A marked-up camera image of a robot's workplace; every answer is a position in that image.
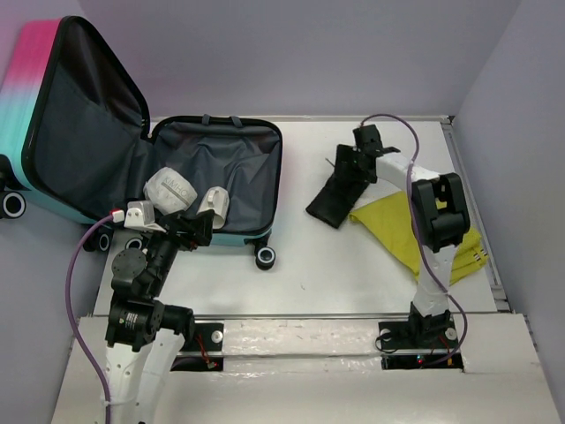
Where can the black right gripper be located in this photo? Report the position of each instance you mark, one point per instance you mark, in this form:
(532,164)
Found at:
(345,153)

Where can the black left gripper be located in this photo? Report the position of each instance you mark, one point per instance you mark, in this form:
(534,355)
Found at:
(199,225)

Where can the white ceramic mug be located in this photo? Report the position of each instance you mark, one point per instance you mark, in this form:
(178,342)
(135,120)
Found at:
(216,199)

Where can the black cloth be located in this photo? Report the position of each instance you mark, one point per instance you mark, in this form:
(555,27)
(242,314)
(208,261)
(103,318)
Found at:
(337,198)

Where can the white bundle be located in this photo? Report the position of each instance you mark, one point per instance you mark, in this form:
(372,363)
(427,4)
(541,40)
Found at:
(169,191)

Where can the yellow garment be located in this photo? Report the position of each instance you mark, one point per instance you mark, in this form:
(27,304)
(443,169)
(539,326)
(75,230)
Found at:
(389,220)

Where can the pink teal kids suitcase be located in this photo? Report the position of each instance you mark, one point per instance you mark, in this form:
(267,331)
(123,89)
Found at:
(76,139)

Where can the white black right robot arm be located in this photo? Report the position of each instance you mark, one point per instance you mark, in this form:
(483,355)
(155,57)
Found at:
(439,220)

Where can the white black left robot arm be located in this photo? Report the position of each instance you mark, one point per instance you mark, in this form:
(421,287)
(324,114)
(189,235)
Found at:
(143,335)

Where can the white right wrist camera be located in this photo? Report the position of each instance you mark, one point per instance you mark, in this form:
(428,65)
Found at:
(385,151)

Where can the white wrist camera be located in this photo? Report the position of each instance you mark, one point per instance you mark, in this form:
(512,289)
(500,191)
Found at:
(385,151)
(139,216)

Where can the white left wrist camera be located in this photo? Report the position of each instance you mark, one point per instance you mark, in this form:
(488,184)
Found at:
(139,216)

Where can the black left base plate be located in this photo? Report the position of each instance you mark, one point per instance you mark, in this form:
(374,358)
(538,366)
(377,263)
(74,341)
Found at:
(204,352)

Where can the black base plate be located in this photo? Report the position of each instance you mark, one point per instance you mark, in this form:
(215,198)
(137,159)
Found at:
(204,352)
(399,351)

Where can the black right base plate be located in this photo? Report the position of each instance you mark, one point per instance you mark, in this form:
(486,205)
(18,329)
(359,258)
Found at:
(399,351)

